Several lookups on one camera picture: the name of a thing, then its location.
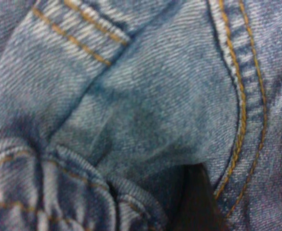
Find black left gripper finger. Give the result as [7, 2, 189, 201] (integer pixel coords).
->
[173, 162, 228, 231]

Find blue denim shorts with print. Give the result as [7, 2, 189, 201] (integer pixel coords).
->
[0, 0, 282, 231]

